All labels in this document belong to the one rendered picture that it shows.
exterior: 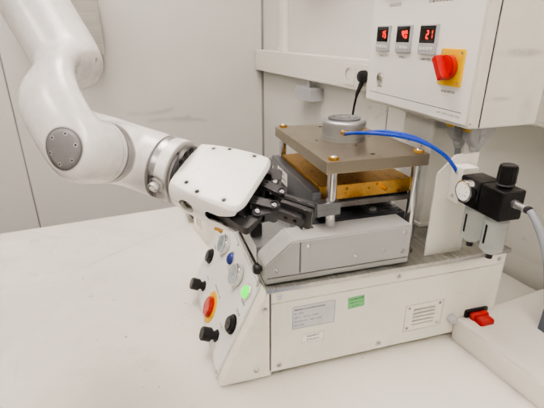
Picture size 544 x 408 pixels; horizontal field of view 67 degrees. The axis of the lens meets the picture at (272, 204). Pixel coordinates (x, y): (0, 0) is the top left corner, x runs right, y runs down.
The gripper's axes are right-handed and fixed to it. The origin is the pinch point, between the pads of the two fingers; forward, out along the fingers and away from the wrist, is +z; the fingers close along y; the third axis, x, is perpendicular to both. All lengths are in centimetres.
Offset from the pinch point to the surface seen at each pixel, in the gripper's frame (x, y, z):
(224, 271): 31.7, 6.4, -15.0
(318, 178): 12.1, 18.8, -2.3
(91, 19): 41, 99, -125
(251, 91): 88, 145, -74
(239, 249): 26.0, 8.7, -12.8
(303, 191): 12.8, 15.5, -3.8
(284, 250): 13.5, 3.4, -2.3
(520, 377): 29.1, 6.7, 38.1
